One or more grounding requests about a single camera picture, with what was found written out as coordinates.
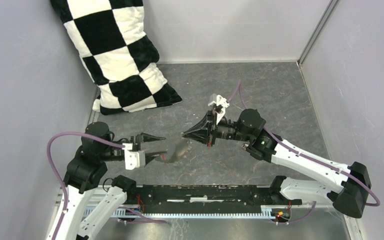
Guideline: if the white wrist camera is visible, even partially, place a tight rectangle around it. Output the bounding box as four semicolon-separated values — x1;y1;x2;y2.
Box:
208;93;230;125
123;143;145;171

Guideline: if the aluminium corner frame post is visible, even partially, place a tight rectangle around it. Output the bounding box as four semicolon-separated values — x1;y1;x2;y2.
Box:
296;0;340;69

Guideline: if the black white checkered pillow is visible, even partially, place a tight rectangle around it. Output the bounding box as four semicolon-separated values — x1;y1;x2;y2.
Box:
50;0;182;115

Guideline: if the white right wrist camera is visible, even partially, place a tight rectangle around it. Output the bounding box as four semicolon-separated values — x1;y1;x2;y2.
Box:
208;93;230;125

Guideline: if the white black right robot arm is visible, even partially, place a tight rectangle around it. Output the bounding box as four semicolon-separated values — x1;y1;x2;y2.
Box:
182;109;372;219

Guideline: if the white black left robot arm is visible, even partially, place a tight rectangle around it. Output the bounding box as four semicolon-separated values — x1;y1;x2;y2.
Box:
46;121;164;240

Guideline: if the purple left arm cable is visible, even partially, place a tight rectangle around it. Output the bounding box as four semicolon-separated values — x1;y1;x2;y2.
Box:
46;131;127;240

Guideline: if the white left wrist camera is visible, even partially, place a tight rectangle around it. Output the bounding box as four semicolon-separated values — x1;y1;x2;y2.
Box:
123;143;145;171

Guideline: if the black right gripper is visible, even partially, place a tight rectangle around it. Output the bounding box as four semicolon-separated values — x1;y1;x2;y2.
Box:
182;108;252;147

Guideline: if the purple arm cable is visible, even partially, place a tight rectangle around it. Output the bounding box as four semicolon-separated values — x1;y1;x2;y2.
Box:
226;79;381;208
46;131;127;240

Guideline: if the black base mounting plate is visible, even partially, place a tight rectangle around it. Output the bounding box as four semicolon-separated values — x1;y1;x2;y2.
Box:
125;185;303;214

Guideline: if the white slotted cable duct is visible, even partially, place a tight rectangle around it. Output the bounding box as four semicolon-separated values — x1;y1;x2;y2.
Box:
85;205;292;220

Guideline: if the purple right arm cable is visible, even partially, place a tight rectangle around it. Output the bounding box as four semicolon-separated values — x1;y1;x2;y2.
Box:
226;79;381;208

